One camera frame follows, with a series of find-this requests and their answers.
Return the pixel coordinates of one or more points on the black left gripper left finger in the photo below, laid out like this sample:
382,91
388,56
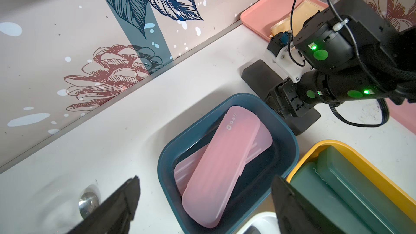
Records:
115,214

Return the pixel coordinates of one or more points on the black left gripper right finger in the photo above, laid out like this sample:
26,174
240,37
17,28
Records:
295,214

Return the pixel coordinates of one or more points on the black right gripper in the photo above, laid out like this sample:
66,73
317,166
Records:
289,98

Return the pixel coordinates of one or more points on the black pencil case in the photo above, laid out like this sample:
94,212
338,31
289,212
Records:
263,81

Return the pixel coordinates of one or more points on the green pencil case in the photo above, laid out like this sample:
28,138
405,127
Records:
309,184
361,195

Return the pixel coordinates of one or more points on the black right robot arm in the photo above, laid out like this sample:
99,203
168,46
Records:
347,53

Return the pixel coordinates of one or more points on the white storage box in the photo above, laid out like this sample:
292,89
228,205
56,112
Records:
261,223

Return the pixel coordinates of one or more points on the dark teal storage box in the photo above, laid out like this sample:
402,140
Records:
253,187

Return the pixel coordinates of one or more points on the yellow storage box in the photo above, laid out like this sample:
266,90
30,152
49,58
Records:
399,197

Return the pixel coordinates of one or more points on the tan cloth mat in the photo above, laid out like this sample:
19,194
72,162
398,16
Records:
305,10

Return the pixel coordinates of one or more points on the pink tray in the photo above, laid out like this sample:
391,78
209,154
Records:
266,13

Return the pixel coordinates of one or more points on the metal spoon white handle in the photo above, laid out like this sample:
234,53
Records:
88,202

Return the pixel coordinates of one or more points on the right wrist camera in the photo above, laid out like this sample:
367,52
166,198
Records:
285,59

